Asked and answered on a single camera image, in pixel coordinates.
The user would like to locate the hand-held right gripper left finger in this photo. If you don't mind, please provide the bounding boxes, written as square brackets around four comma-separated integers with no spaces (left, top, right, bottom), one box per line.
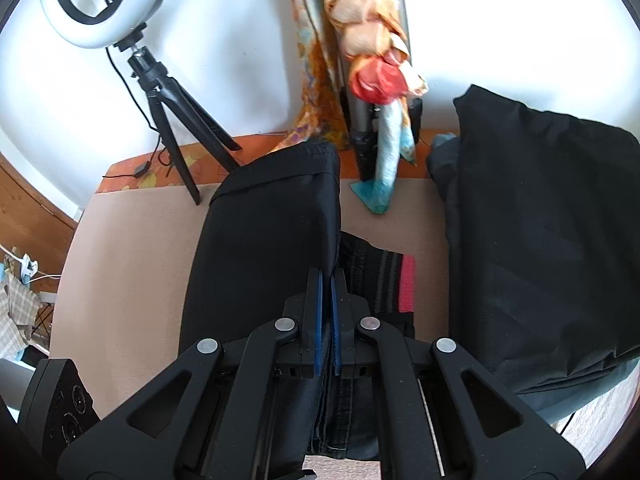
[57,267,331,480]

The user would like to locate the black pants with pink trim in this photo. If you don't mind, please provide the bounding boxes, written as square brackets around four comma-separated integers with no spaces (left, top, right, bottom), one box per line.
[177,142,418,461]

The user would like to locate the grey folded tripod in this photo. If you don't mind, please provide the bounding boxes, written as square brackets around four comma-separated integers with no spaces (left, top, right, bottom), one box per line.
[300,0,426,181]

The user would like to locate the beige blanket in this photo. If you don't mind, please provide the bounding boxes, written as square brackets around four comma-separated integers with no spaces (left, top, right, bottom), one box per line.
[47,177,626,480]

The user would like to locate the orange floral bedsheet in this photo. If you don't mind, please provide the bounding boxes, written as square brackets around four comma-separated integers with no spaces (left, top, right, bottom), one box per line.
[95,130,461,196]

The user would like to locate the dark grey folded garment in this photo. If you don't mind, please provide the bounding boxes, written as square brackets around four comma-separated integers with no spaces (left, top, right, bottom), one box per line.
[425,132,640,426]

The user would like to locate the small black tripod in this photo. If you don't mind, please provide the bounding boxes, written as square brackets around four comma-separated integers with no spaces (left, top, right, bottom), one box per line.
[117,22,243,206]

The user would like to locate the black ring light cable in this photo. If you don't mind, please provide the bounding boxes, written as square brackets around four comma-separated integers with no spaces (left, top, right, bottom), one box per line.
[102,47,176,178]

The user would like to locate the orange patterned scarf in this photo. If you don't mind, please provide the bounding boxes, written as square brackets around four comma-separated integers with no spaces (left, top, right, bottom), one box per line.
[270,0,430,216]

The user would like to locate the checkered cloth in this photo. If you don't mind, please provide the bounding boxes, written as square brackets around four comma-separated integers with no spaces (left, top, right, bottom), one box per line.
[0,255,46,361]

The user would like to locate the wooden furniture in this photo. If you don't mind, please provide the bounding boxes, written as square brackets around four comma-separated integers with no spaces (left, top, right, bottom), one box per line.
[0,152,81,271]

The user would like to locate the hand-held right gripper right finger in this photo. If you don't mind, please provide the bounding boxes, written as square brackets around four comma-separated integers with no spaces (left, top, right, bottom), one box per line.
[330,267,586,480]

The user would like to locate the black folded garment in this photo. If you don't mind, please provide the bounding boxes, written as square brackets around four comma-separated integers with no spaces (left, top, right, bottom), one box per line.
[452,85,640,393]

